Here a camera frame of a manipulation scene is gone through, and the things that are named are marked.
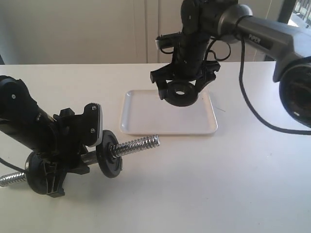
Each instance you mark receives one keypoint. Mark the white plastic tray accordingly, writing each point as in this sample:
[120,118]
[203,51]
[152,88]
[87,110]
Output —
[143,113]

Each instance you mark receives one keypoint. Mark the dark window frame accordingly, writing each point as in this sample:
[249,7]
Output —
[280,10]

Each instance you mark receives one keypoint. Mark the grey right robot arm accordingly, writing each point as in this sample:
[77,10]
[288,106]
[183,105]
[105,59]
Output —
[205,22]

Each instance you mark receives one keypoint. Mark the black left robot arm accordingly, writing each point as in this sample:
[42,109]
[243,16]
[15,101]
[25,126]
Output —
[24,121]

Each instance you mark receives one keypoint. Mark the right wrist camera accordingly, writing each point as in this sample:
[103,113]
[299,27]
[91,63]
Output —
[168,40]

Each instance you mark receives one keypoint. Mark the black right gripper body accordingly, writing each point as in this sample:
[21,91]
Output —
[187,59]

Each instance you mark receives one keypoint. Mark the chrome dumbbell bar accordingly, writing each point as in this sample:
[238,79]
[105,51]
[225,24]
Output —
[119,150]

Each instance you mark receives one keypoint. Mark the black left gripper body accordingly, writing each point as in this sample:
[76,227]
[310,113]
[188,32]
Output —
[68,134]

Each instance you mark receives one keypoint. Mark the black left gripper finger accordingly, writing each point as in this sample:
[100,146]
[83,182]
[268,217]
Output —
[54,176]
[76,165]

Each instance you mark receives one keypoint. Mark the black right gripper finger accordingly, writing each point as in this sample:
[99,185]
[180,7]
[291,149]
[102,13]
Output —
[162,86]
[202,80]

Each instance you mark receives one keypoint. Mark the black weight plate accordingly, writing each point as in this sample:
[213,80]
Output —
[109,165]
[181,94]
[39,174]

